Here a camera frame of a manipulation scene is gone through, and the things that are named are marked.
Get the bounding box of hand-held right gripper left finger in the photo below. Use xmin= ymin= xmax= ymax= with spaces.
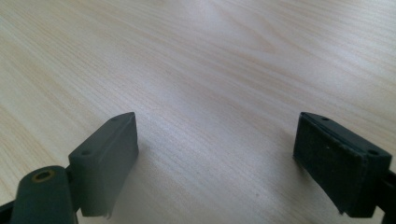
xmin=67 ymin=111 xmax=140 ymax=218

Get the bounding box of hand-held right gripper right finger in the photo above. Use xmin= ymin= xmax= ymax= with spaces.
xmin=292 ymin=111 xmax=393 ymax=218

